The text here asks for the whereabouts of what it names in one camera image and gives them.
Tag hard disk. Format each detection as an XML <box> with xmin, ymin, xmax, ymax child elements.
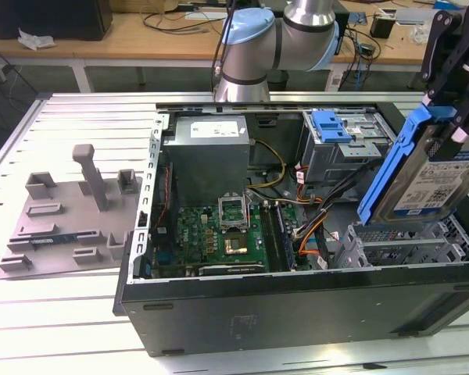
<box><xmin>356</xmin><ymin>104</ymin><xmax>469</xmax><ymax>227</ymax></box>

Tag metal disk bay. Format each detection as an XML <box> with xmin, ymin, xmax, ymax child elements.
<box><xmin>334</xmin><ymin>223</ymin><xmax>469</xmax><ymax>270</ymax></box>

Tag clear crumpled plastic wrap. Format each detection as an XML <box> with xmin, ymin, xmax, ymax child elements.
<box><xmin>410</xmin><ymin>23</ymin><xmax>431</xmax><ymax>44</ymax></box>

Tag small black cube box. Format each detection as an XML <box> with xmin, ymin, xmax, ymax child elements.
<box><xmin>370</xmin><ymin>14</ymin><xmax>396</xmax><ymax>39</ymax></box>

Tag black desktop tower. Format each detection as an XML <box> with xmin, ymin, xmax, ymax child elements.
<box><xmin>334</xmin><ymin>11</ymin><xmax>351</xmax><ymax>55</ymax></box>

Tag grey metal drive cage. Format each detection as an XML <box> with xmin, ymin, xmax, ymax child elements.
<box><xmin>300</xmin><ymin>110</ymin><xmax>403</xmax><ymax>188</ymax></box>

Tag black waste bin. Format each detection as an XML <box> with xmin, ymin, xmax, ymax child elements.
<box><xmin>267</xmin><ymin>69</ymin><xmax>289</xmax><ymax>93</ymax></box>

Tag installed RAM stick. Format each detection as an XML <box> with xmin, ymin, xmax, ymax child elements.
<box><xmin>273</xmin><ymin>202</ymin><xmax>300</xmax><ymax>270</ymax></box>

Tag green motherboard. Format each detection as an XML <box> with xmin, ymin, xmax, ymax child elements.
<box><xmin>150</xmin><ymin>201</ymin><xmax>313</xmax><ymax>278</ymax></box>

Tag grey power supply unit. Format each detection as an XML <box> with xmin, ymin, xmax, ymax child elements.
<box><xmin>162</xmin><ymin>115</ymin><xmax>255</xmax><ymax>206</ymax></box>

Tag metal socket cover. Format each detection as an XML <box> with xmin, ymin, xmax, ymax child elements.
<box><xmin>217</xmin><ymin>192</ymin><xmax>252</xmax><ymax>231</ymax></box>

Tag black PC case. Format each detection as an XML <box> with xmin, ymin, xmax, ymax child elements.
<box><xmin>112</xmin><ymin>100</ymin><xmax>469</xmax><ymax>359</ymax></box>

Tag CPU socket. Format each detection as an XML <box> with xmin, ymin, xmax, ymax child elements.
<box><xmin>222</xmin><ymin>232</ymin><xmax>251</xmax><ymax>257</ymax></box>

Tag black graphics card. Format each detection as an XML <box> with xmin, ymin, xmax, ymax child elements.
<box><xmin>187</xmin><ymin>262</ymin><xmax>267</xmax><ymax>277</ymax></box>

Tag black case fan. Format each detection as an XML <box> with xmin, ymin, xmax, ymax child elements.
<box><xmin>152</xmin><ymin>162</ymin><xmax>181</xmax><ymax>245</ymax></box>

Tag wooden desk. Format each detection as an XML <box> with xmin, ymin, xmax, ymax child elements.
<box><xmin>0</xmin><ymin>0</ymin><xmax>469</xmax><ymax>93</ymax></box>

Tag large black box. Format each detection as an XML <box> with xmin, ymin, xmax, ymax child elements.
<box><xmin>0</xmin><ymin>0</ymin><xmax>114</xmax><ymax>42</ymax></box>

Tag white crumpled paper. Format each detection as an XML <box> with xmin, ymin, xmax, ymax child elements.
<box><xmin>17</xmin><ymin>27</ymin><xmax>58</xmax><ymax>52</ymax></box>

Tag grey parts rack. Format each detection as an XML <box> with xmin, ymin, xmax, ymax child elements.
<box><xmin>0</xmin><ymin>143</ymin><xmax>145</xmax><ymax>281</ymax></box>

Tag loose RAM stick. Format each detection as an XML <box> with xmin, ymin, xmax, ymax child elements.
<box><xmin>30</xmin><ymin>233</ymin><xmax>79</xmax><ymax>245</ymax></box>

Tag blue bay carrier bracket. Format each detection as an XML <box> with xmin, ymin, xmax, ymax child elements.
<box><xmin>311</xmin><ymin>111</ymin><xmax>355</xmax><ymax>144</ymax></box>

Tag black sleeved cable bundle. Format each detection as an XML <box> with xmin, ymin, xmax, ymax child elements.
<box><xmin>292</xmin><ymin>162</ymin><xmax>380</xmax><ymax>270</ymax></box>

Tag yellow wire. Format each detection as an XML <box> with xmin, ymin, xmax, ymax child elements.
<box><xmin>246</xmin><ymin>139</ymin><xmax>287</xmax><ymax>196</ymax></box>

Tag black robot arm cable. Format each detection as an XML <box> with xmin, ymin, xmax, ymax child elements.
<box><xmin>212</xmin><ymin>0</ymin><xmax>238</xmax><ymax>94</ymax></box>

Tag orange wire bundle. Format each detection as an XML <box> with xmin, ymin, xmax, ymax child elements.
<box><xmin>295</xmin><ymin>216</ymin><xmax>331</xmax><ymax>259</ymax></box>

